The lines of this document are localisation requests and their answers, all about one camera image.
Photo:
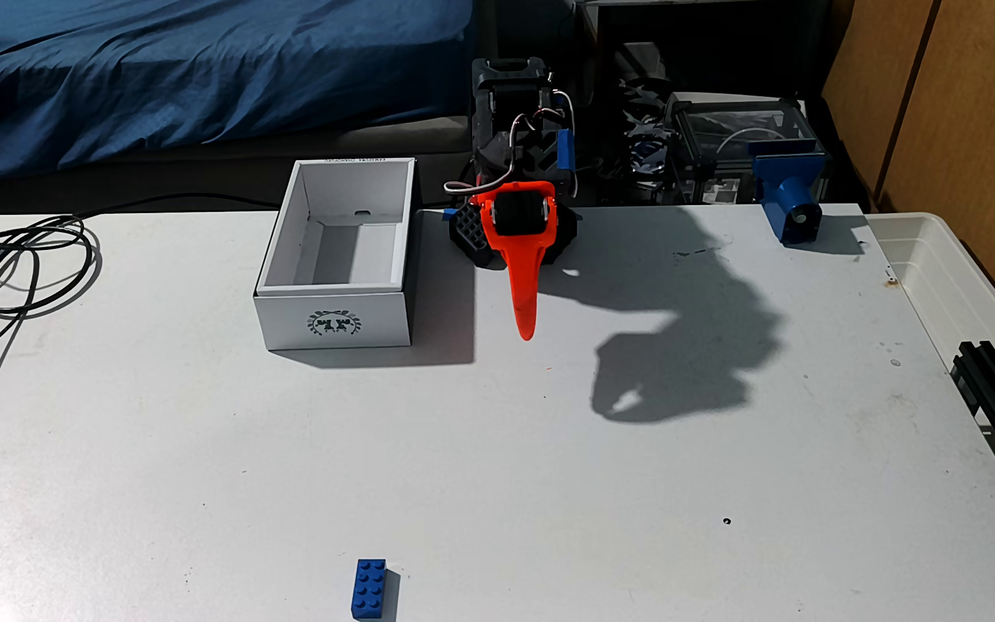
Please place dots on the blue toy brick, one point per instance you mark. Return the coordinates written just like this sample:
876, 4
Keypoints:
368, 589

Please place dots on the white cardboard box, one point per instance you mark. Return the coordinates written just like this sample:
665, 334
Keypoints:
333, 321

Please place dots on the blue printed clamp holder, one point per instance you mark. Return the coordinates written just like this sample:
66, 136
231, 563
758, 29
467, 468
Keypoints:
787, 181

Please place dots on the blue bed sheet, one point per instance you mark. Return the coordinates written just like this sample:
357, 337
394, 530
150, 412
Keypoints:
204, 69

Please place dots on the white plastic bin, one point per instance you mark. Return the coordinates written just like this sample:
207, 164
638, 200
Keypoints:
938, 276

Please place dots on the wooden cabinet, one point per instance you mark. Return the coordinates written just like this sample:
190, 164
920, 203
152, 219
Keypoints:
972, 104

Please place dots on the clear plastic enclosure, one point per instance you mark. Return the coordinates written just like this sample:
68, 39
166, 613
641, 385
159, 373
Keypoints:
739, 129

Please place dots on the grey bed frame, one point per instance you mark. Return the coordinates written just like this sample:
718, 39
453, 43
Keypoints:
204, 164

